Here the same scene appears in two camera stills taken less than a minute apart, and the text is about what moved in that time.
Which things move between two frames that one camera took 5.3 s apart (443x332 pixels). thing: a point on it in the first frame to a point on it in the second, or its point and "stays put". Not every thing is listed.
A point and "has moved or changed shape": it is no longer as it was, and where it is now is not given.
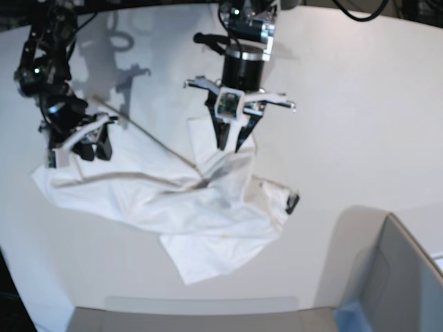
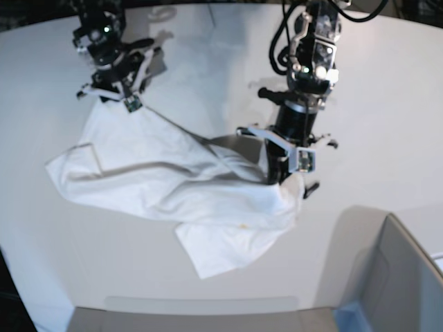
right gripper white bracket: [252, 97] to [301, 159]
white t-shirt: [210, 212] has moved or changed shape
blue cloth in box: [350, 318] stays put
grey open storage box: [404, 288] stays put
